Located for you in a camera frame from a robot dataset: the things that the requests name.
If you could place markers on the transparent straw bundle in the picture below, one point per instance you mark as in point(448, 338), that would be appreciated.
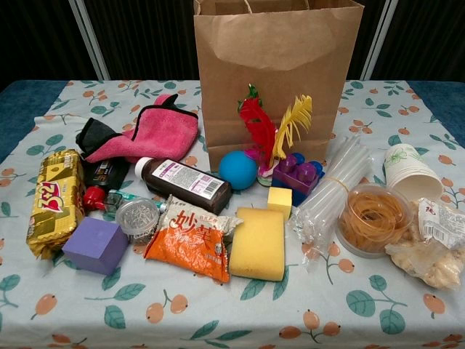
point(334, 181)

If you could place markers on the clear cup with orange contents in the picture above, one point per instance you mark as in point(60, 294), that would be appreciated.
point(370, 221)

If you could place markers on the white paper cup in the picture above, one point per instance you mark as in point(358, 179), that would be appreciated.
point(407, 171)

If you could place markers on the gold foil biscuit pack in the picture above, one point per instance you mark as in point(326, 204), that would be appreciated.
point(54, 203)

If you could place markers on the clear bag of cream snacks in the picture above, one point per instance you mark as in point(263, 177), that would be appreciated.
point(436, 254)

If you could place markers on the orange snack packet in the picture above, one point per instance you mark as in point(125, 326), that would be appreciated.
point(189, 243)

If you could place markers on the green toothpaste tube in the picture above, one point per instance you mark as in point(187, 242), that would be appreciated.
point(118, 194)

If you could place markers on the black red small pack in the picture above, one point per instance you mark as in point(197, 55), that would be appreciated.
point(105, 172)

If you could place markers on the brown paper shopping bag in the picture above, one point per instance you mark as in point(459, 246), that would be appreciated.
point(276, 54)

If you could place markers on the blue rubber ball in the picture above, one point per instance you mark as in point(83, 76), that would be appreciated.
point(238, 170)

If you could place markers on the brown medicine bottle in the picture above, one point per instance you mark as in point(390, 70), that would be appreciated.
point(181, 181)

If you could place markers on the small yellow foam cube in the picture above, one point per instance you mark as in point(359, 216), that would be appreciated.
point(279, 201)

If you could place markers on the colourful feather shuttlecock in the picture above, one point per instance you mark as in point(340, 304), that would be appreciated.
point(259, 127)

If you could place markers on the purple toy brick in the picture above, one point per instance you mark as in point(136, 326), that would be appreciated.
point(294, 174)

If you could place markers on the blue toy brick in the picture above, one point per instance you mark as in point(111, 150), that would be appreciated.
point(299, 199)

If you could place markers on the large yellow sponge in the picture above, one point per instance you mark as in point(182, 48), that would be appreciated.
point(258, 243)

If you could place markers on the pink microfiber cloth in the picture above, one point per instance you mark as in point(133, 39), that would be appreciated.
point(163, 131)

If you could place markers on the floral print tablecloth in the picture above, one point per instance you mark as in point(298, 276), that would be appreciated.
point(232, 309)

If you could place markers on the small red capped bottle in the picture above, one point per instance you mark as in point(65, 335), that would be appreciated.
point(93, 198)

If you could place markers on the dark grey cloth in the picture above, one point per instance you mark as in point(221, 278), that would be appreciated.
point(96, 134)

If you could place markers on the purple foam cube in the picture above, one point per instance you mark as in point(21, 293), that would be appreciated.
point(94, 243)

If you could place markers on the black screen panel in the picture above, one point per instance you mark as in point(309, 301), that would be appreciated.
point(36, 36)
point(359, 54)
point(145, 36)
point(428, 36)

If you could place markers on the white screen frame post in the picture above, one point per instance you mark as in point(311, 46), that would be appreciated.
point(378, 43)
point(91, 43)

